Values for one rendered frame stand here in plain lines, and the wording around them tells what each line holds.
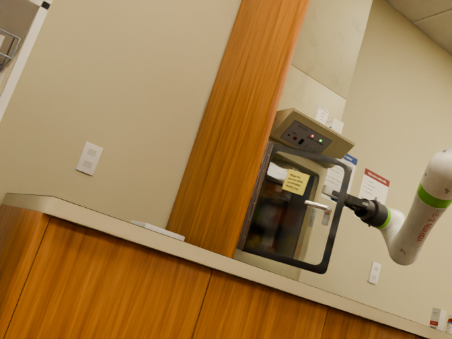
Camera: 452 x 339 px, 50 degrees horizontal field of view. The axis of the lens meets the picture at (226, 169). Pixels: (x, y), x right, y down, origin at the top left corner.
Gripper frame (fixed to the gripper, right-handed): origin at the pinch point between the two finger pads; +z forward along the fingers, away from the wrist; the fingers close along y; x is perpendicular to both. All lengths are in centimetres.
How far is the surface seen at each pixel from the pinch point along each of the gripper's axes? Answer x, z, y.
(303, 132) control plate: -17.9, 13.3, -6.7
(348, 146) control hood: -20.7, -6.4, -4.0
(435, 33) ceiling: -137, -97, -52
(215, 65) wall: -48, 32, -57
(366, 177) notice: -35, -75, -57
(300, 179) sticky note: -0.2, 12.0, -3.1
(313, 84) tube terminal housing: -40.8, 9.6, -14.1
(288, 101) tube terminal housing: -29.2, 18.2, -14.1
